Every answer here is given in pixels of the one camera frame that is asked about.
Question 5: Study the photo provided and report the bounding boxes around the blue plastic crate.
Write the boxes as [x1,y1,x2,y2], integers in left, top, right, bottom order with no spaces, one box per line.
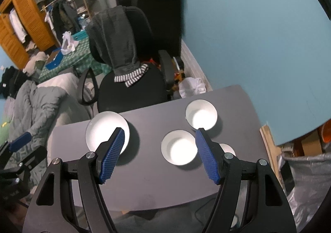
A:
[72,30,90,39]

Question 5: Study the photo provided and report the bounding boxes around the green cloth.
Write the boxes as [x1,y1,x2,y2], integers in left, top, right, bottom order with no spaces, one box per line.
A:
[0,119,11,145]

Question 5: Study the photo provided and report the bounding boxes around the gray garment with striped hem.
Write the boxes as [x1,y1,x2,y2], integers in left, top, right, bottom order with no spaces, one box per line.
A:
[86,5,150,88]

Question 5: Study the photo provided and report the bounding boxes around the white pillow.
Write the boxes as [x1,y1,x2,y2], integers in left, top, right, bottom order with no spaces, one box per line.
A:
[39,73,91,132]

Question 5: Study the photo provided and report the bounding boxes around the large white plate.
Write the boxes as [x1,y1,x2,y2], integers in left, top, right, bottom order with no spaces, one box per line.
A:
[85,111,130,154]

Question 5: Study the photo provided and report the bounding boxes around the orange bucket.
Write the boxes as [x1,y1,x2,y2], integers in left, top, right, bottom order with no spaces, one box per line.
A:
[319,120,331,143]

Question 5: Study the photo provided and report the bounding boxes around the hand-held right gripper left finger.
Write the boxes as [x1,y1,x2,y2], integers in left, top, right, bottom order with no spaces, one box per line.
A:
[22,127,126,233]

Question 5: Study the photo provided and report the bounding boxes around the black clothes pile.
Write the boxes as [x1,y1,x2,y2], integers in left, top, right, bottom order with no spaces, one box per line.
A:
[0,66,26,99]

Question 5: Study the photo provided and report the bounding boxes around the wooden wardrobe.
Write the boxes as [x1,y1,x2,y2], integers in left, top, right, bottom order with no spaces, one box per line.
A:
[0,0,59,70]

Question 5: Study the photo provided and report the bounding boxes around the orange and yellow tool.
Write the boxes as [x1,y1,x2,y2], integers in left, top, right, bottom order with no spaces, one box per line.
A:
[173,57,186,85]

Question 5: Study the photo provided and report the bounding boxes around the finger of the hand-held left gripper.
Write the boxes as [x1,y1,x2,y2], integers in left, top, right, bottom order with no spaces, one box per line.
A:
[16,146,48,171]
[0,132,32,162]

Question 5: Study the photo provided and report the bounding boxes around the white hanging shirt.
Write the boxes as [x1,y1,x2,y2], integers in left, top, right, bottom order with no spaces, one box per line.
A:
[9,9,28,43]

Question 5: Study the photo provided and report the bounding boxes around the flat blue box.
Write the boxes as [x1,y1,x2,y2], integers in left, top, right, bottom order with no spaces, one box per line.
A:
[46,50,64,70]

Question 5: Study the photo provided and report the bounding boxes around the dark hanging jackets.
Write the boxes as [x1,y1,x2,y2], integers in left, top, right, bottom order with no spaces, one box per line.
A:
[50,0,80,34]

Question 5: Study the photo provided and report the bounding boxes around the white and olive clothes pile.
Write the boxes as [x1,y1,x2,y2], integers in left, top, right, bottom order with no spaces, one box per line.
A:
[23,51,48,76]

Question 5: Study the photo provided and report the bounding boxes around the green patterned blanket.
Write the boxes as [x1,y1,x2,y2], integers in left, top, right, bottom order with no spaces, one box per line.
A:
[39,38,114,83]

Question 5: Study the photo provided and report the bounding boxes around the gray quilt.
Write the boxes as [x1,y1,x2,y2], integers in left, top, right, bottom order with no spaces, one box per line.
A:
[4,80,70,179]

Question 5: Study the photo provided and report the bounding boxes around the black hanging coat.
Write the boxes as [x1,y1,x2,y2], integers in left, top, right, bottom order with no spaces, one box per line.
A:
[112,0,189,54]

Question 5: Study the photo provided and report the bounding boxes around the black office chair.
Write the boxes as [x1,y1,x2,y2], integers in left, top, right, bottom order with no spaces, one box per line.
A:
[77,7,181,114]

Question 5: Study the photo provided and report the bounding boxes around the silver plastic bag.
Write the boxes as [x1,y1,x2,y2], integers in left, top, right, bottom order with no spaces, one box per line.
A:
[281,153,331,231]

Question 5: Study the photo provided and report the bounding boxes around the white bowl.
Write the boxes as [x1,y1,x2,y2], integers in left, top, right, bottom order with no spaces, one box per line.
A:
[161,130,198,166]
[185,99,218,131]
[218,143,236,158]

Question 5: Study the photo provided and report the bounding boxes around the wooden board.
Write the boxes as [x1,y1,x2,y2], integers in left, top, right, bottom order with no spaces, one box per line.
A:
[260,126,282,171]

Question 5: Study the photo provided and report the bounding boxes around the white tied plastic bag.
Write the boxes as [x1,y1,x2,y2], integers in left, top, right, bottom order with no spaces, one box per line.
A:
[179,77,206,98]

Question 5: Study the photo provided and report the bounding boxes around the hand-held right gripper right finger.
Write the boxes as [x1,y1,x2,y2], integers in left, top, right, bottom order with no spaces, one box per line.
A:
[195,127,296,233]

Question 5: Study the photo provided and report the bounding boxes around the cardboard box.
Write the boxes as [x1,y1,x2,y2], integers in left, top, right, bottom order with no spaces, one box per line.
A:
[300,132,324,157]

